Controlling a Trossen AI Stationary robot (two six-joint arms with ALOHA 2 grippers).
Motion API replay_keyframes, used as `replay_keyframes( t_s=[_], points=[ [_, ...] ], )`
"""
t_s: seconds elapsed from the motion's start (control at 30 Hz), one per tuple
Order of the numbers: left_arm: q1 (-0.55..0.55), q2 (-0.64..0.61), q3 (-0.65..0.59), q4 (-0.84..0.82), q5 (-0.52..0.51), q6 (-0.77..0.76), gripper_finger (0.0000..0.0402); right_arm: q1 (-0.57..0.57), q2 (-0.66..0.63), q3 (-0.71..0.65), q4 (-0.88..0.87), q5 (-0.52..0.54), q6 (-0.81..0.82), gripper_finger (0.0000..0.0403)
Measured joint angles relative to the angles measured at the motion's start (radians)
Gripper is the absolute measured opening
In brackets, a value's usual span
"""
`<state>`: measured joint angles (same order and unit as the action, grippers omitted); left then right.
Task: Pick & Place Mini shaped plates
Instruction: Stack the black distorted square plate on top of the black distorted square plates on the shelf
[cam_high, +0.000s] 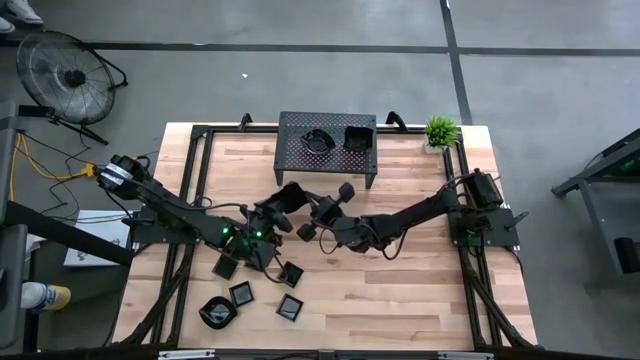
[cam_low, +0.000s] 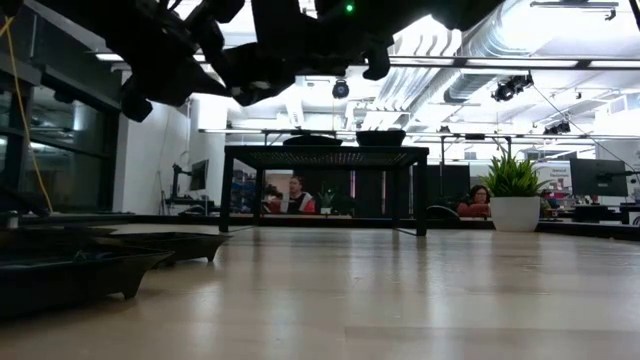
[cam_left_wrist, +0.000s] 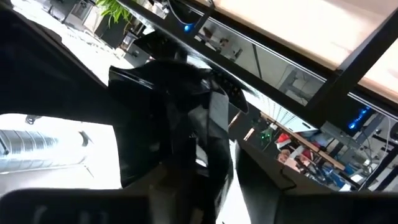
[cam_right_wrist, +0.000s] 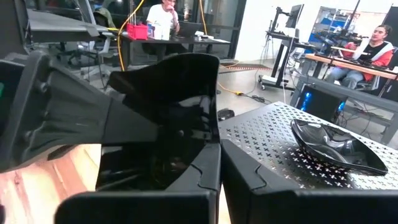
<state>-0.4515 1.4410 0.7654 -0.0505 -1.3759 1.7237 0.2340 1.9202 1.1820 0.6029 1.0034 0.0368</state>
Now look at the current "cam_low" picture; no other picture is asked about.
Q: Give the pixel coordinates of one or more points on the small potted plant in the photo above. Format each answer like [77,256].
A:
[327,200]

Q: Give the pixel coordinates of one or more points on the black perforated metal rack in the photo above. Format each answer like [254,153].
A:
[325,157]

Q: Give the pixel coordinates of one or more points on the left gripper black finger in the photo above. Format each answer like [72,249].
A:
[210,80]
[200,95]

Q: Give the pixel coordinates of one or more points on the white wall sign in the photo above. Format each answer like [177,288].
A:
[559,175]

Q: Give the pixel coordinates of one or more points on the small white cylinder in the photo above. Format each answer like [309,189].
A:
[12,220]

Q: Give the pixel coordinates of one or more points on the black square mini plate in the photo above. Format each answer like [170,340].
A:
[175,246]
[75,280]

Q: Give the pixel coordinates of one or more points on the black office desk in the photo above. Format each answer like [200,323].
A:
[172,201]

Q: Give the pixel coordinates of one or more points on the person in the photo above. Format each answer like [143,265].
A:
[298,200]
[477,202]

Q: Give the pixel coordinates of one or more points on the long overhead light bar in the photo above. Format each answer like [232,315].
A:
[500,62]

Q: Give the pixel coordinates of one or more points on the black computer monitor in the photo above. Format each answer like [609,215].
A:
[597,177]
[200,175]

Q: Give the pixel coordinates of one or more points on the green plant in white pot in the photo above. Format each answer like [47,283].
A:
[512,190]

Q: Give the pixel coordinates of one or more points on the black aluminium table frame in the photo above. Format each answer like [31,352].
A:
[590,231]

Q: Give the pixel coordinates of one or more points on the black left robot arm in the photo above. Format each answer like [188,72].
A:
[110,40]

